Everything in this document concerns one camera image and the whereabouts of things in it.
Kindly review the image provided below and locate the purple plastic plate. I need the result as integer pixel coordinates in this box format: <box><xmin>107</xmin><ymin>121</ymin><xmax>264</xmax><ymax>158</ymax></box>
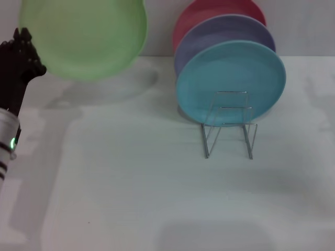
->
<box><xmin>173</xmin><ymin>14</ymin><xmax>276</xmax><ymax>77</ymax></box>

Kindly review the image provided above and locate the cyan plastic plate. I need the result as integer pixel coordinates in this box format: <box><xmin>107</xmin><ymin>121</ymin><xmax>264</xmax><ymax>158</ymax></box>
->
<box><xmin>175</xmin><ymin>39</ymin><xmax>287</xmax><ymax>128</ymax></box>

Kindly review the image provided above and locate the red plastic plate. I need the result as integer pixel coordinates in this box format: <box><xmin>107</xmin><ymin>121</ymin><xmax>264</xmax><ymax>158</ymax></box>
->
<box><xmin>172</xmin><ymin>0</ymin><xmax>267</xmax><ymax>52</ymax></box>

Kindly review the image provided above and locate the chrome wire plate rack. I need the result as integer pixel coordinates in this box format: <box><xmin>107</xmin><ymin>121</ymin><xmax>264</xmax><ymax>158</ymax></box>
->
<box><xmin>200</xmin><ymin>90</ymin><xmax>259</xmax><ymax>161</ymax></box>

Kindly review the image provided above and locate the green plastic plate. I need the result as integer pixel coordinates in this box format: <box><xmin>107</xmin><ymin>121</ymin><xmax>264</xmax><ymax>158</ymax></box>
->
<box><xmin>18</xmin><ymin>0</ymin><xmax>149</xmax><ymax>82</ymax></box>

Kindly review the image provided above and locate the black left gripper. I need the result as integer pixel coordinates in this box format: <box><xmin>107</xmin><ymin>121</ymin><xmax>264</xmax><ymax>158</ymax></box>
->
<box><xmin>0</xmin><ymin>27</ymin><xmax>48</xmax><ymax>117</ymax></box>

